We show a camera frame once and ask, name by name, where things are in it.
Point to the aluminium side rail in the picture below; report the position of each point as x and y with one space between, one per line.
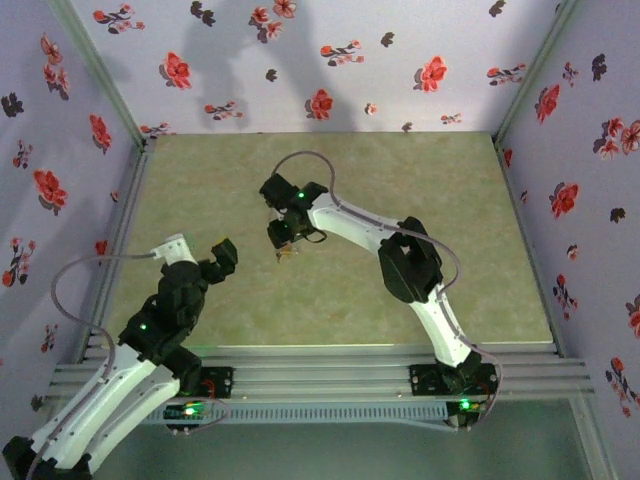
131 200
519 200

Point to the left controller board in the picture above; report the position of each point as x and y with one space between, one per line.
175 414

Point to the right controller board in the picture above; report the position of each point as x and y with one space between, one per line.
465 420

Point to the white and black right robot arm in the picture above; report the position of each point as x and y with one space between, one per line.
350 220

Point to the grey lower frame bar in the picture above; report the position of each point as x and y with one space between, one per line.
596 450

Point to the controller board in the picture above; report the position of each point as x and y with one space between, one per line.
175 414
465 420

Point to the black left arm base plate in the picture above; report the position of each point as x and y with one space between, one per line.
222 382

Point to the brass padlock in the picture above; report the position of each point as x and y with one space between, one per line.
287 254

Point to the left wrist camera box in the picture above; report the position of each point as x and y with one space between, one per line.
172 249

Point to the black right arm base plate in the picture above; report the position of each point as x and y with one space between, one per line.
422 380

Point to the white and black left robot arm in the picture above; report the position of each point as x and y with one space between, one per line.
100 400

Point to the aluminium corner post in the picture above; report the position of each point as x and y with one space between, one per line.
102 70
534 70

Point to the aluminium mounting rail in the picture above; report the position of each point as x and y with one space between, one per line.
320 375

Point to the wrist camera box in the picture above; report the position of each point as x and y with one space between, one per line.
277 190
172 249

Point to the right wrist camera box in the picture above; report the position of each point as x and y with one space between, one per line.
277 190

